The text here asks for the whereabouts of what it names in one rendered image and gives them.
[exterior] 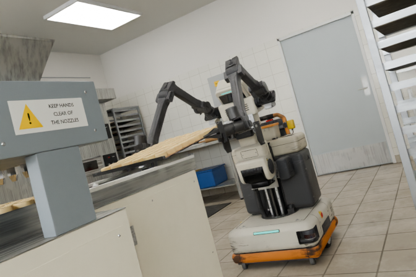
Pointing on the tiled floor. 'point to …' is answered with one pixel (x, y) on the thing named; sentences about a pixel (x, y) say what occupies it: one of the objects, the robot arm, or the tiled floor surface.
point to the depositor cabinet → (77, 251)
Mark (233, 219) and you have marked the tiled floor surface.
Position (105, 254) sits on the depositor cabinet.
